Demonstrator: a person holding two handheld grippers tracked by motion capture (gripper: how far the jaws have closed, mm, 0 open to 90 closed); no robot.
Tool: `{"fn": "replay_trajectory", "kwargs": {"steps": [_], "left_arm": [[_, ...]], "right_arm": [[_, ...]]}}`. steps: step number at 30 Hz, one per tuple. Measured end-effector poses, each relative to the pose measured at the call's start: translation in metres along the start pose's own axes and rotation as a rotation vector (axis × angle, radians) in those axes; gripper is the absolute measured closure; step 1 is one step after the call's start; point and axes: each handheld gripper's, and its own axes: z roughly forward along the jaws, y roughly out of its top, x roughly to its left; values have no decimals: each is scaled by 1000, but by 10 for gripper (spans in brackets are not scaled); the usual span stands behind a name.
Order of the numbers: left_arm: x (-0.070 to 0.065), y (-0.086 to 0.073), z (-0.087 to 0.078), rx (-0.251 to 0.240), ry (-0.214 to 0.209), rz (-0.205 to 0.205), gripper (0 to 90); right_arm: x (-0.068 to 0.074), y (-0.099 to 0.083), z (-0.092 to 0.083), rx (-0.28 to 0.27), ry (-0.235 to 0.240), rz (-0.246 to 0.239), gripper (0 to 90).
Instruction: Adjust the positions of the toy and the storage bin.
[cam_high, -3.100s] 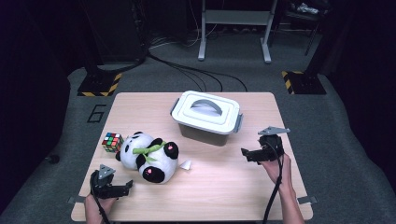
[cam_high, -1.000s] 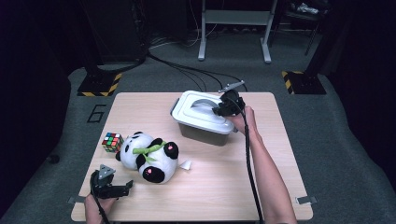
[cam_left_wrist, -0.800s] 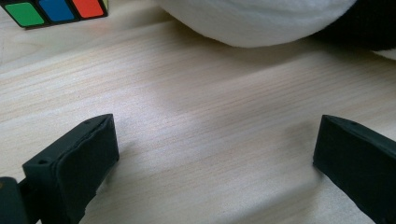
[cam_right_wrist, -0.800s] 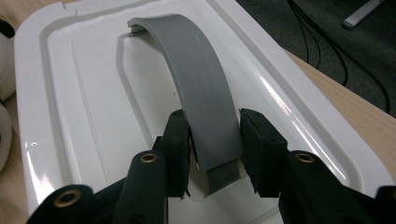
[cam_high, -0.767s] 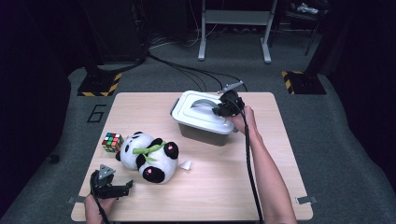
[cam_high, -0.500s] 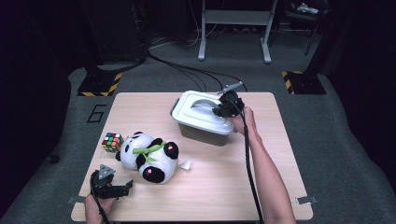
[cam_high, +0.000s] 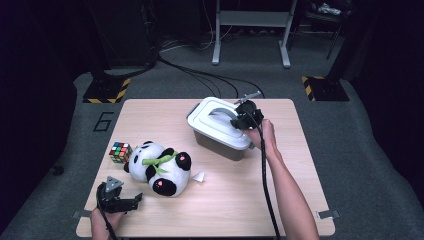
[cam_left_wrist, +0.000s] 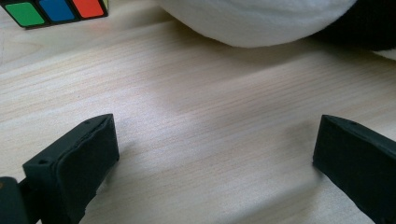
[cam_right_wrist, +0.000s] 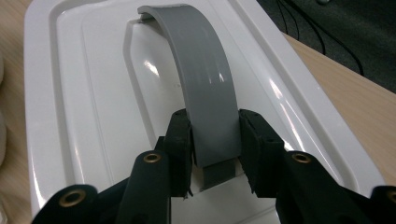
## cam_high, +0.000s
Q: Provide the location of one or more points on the small black floor object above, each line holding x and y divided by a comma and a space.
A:
57, 170

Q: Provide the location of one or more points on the clear grey storage box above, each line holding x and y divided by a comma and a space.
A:
216, 150

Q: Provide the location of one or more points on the person's left hand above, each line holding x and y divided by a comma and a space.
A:
106, 221

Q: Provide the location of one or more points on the black yellow striped base plate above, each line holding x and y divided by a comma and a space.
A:
325, 88
106, 90

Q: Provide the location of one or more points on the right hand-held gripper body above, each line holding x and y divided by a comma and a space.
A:
250, 113

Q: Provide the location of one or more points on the dark chair with clutter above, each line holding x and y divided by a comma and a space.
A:
328, 13

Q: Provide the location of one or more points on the white metal stand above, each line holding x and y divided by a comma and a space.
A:
253, 18

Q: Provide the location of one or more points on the black cabinet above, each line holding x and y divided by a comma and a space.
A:
130, 33

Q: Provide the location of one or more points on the person's right hand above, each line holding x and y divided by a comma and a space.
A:
266, 136

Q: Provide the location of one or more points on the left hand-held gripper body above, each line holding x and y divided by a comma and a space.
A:
110, 201

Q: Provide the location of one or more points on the panda plush toy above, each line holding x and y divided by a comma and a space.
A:
156, 170

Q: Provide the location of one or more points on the colourful puzzle cube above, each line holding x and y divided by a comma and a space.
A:
120, 152

